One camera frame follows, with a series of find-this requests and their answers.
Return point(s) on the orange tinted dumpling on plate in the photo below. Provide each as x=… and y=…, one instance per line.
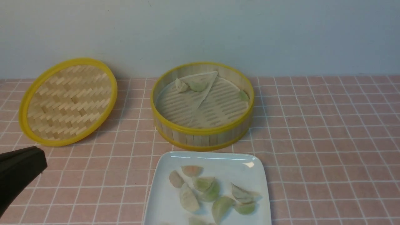
x=192, y=170

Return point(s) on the pink checkered tablecloth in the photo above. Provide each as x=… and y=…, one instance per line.
x=329, y=146

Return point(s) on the green dumpling in steamer top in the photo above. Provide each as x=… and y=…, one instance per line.
x=197, y=86

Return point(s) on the pale large dumpling on plate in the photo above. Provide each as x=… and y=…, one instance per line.
x=188, y=199

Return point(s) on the pale dumpling in steamer left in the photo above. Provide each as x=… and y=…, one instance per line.
x=180, y=86

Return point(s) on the white square plate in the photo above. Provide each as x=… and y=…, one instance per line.
x=246, y=171

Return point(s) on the pale dumpling plate right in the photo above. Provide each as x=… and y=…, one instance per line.
x=242, y=195

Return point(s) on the yellow rimmed bamboo steamer lid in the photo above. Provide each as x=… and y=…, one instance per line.
x=68, y=102

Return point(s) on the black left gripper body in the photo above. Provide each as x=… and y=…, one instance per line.
x=18, y=169

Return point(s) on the white steamer liner paper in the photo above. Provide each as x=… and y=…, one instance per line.
x=180, y=108

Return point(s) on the green dumpling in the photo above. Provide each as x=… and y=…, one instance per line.
x=197, y=86
x=243, y=96
x=220, y=207

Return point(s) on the green dumpling plate lower right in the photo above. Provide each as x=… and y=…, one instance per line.
x=245, y=208

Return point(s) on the light green dumpling plate centre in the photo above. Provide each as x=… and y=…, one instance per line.
x=202, y=184

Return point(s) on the brownish dumpling on plate left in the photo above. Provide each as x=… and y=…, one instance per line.
x=175, y=179

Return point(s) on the yellow rimmed bamboo steamer basket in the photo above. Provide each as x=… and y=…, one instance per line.
x=222, y=118

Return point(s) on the green dumpling at steamer edge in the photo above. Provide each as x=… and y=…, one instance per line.
x=243, y=96

